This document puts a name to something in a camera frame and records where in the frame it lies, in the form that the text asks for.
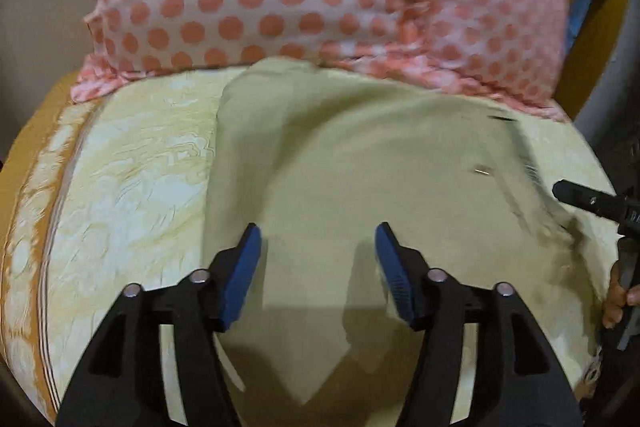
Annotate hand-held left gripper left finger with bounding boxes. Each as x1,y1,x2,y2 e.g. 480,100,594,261
56,223,263,427

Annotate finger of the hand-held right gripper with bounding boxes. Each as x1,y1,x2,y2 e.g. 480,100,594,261
552,179,628,223

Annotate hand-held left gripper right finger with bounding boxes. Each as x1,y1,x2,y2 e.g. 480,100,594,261
375,221,585,427

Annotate olive green pants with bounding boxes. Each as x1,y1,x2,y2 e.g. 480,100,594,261
202,58,581,408

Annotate person's right hand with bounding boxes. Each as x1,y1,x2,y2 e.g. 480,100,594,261
601,263,640,330

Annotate yellow patterned bed sheet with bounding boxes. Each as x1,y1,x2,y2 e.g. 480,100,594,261
0,67,618,425

